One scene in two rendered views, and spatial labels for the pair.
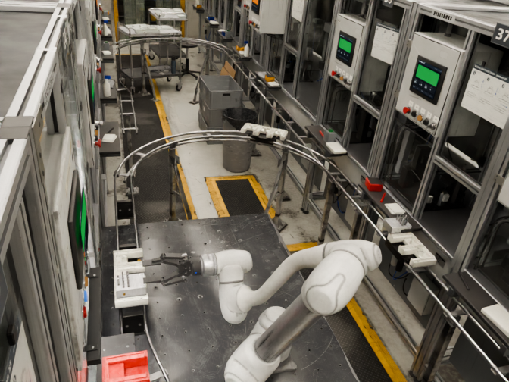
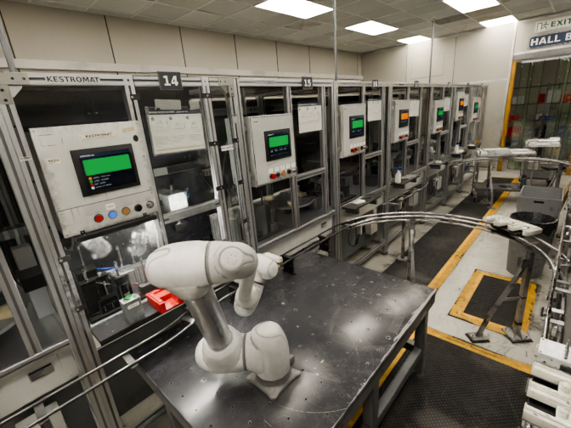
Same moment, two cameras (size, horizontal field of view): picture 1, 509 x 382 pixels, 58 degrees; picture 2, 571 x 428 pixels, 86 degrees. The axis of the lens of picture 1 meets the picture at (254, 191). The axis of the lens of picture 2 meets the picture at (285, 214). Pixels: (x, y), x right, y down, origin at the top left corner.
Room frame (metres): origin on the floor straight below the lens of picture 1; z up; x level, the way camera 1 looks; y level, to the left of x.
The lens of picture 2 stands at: (1.00, -1.17, 1.81)
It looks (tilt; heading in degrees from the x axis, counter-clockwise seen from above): 18 degrees down; 63
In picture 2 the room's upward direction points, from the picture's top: 5 degrees counter-clockwise
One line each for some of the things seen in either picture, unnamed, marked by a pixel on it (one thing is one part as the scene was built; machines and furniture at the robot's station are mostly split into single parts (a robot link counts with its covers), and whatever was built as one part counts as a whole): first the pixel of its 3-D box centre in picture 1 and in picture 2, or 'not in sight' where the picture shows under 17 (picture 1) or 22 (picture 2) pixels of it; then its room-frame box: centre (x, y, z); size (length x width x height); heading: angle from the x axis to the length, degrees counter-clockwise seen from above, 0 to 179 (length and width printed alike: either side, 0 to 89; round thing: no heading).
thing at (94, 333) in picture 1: (92, 308); (118, 225); (0.92, 0.42, 1.37); 0.36 x 0.04 x 0.04; 19
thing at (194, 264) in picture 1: (189, 267); not in sight; (1.42, 0.23, 1.12); 0.09 x 0.07 x 0.08; 109
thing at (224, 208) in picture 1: (241, 200); (495, 298); (3.79, 0.12, 0.01); 1.00 x 0.55 x 0.01; 19
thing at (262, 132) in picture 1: (263, 134); (510, 227); (3.50, -0.03, 0.84); 0.37 x 0.14 x 0.10; 77
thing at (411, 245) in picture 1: (404, 246); (555, 392); (2.12, -0.88, 0.84); 0.37 x 0.14 x 0.10; 19
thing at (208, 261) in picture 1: (207, 264); not in sight; (1.45, 0.16, 1.12); 0.09 x 0.06 x 0.09; 19
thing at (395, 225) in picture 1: (397, 223); (562, 352); (2.23, -0.84, 0.92); 0.13 x 0.10 x 0.09; 109
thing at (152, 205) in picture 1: (142, 110); (472, 212); (5.88, 1.63, 0.01); 5.85 x 0.59 x 0.01; 19
